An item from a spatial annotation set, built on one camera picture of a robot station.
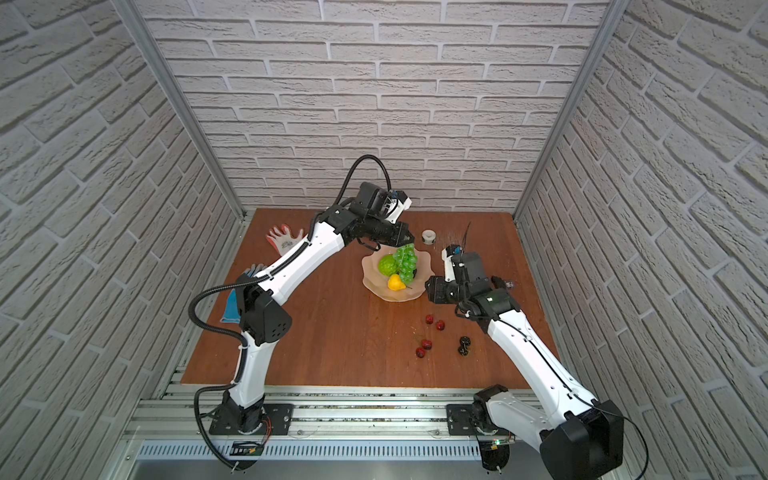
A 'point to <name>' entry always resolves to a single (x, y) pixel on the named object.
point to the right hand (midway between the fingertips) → (435, 282)
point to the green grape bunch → (406, 260)
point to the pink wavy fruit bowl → (379, 282)
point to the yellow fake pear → (394, 283)
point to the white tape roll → (428, 236)
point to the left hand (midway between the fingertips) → (417, 234)
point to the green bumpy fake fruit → (387, 264)
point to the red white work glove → (282, 241)
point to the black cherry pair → (464, 345)
